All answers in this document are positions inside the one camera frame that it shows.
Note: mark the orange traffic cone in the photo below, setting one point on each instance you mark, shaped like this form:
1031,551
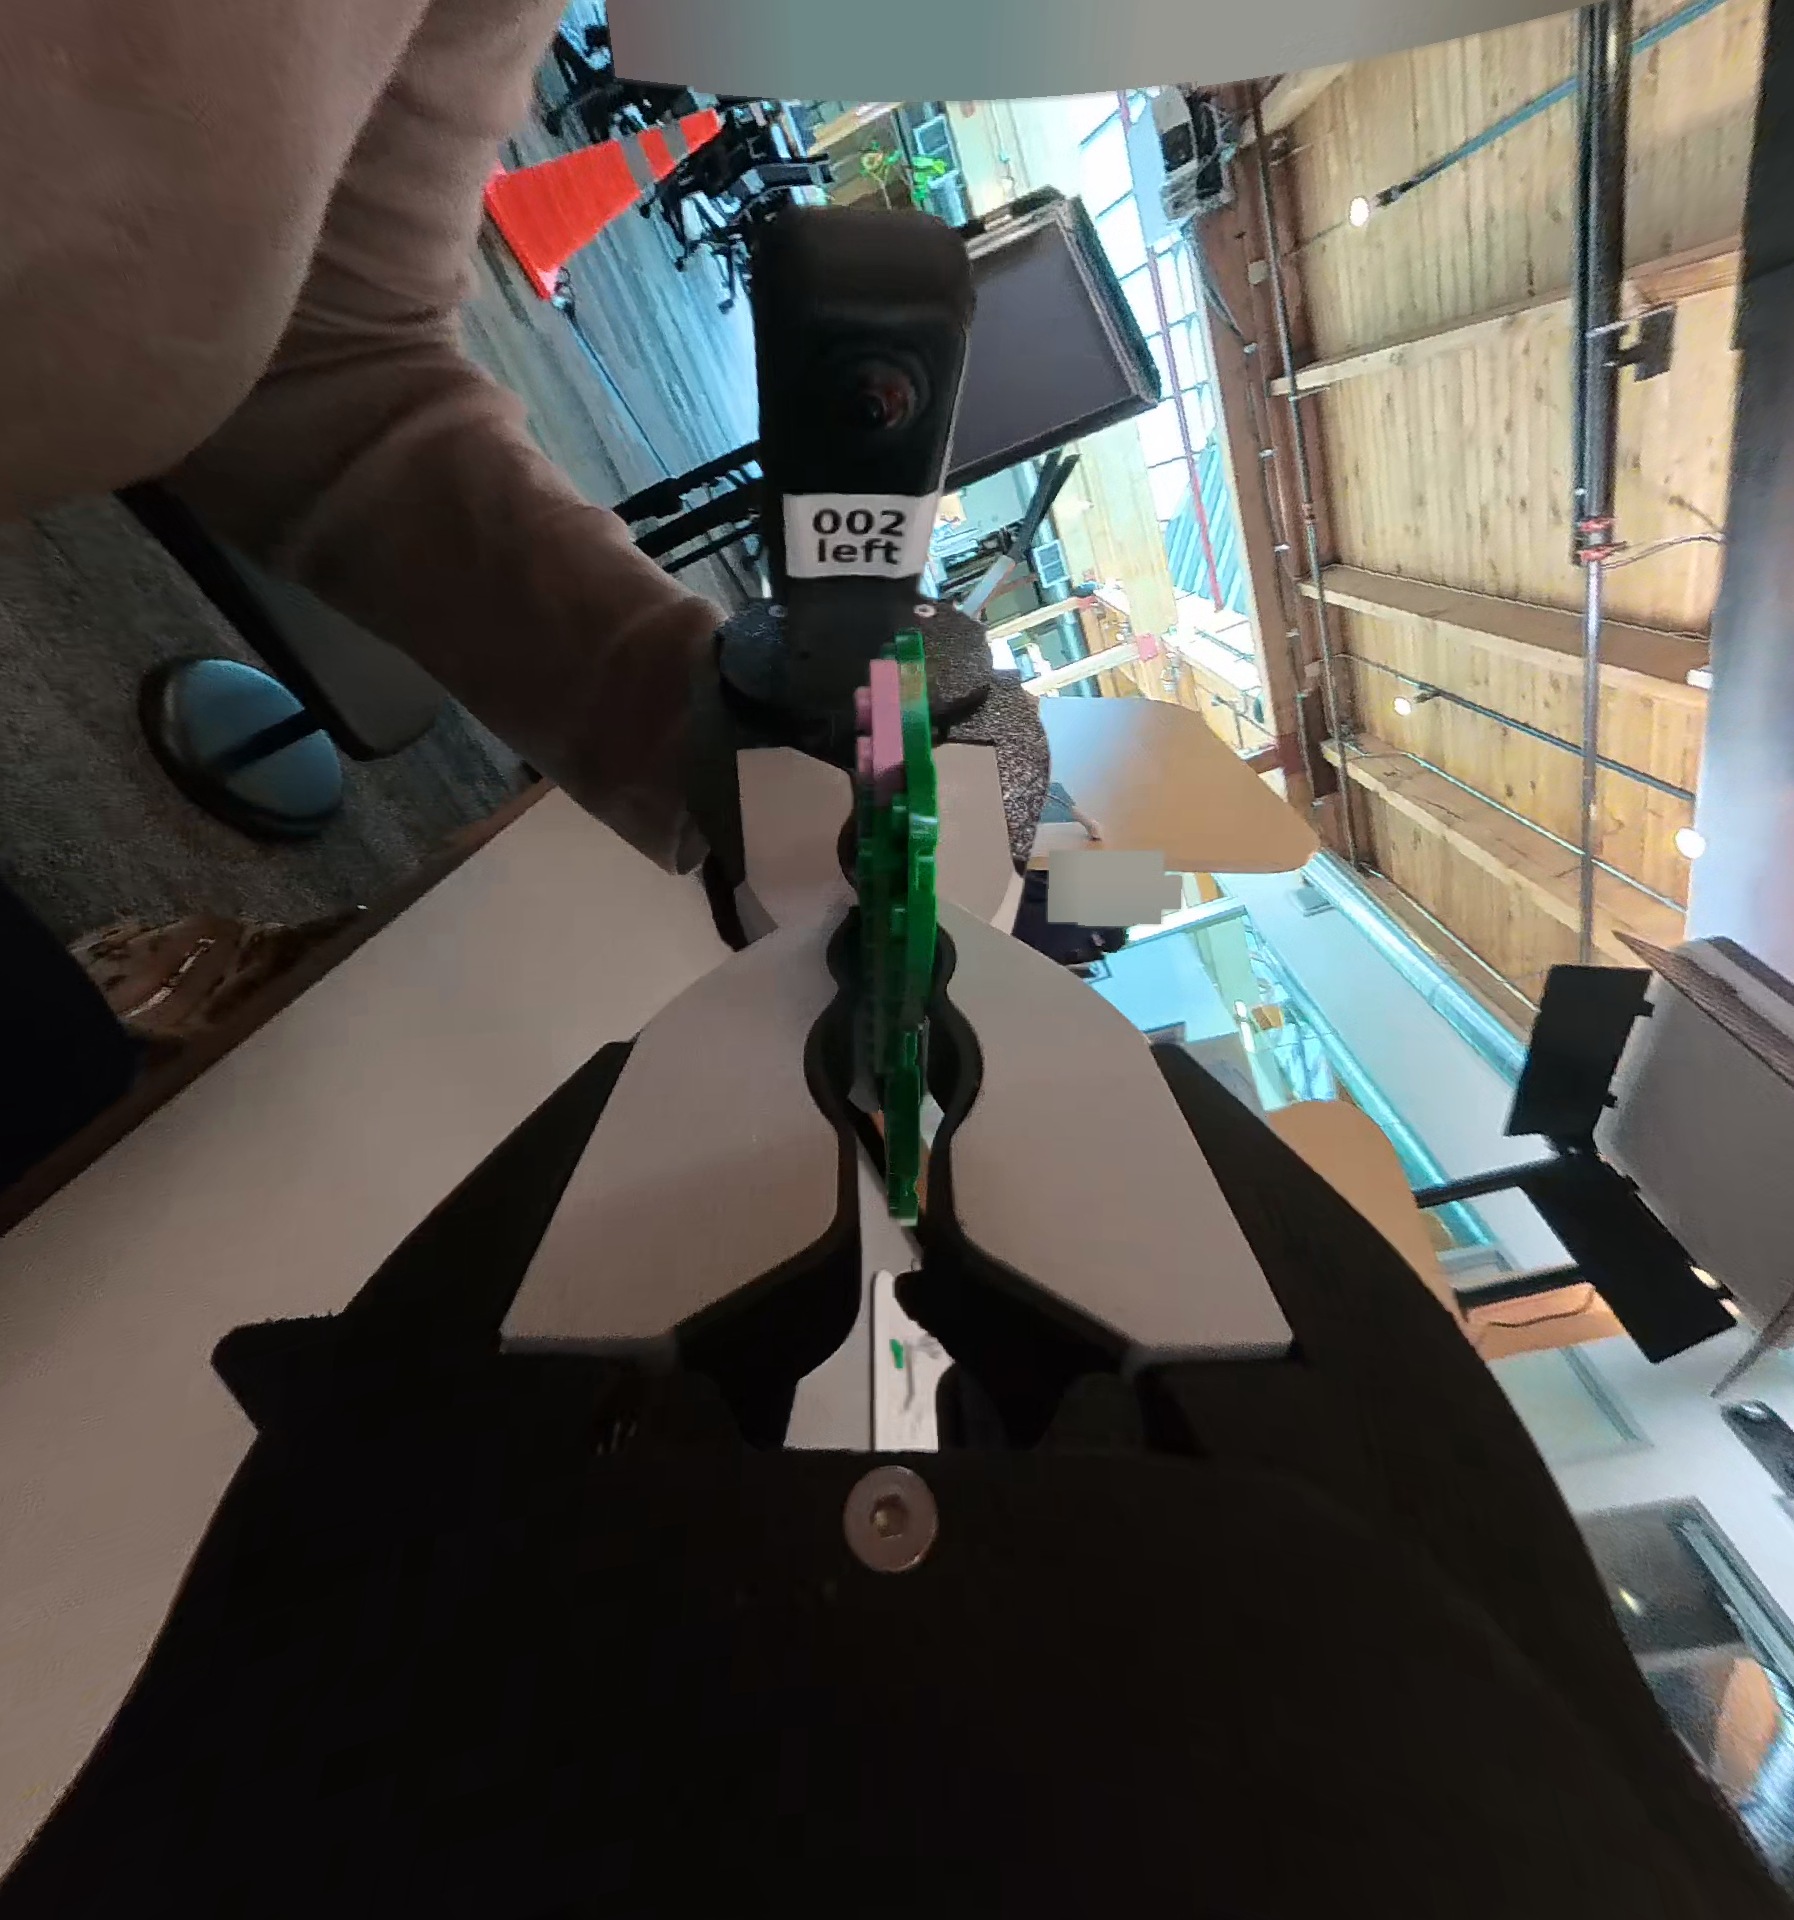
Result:
581,193

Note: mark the brown bag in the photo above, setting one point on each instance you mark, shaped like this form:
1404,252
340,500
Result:
208,975

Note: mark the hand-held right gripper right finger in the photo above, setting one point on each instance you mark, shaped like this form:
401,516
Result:
1124,1171

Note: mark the black monitor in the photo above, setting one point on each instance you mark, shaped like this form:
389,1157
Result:
1048,345

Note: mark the green lego plate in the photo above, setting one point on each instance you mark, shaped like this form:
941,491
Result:
896,930

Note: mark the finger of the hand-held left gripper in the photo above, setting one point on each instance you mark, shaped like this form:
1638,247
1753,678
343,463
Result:
792,839
980,839

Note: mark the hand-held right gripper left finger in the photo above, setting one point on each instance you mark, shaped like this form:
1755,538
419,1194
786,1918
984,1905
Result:
688,1171

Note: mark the pink lego plate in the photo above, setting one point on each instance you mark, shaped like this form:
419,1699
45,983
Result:
880,720

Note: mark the studio light panel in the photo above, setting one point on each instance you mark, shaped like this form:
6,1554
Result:
1693,1171

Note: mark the wooden table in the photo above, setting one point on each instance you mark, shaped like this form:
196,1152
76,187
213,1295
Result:
1183,780

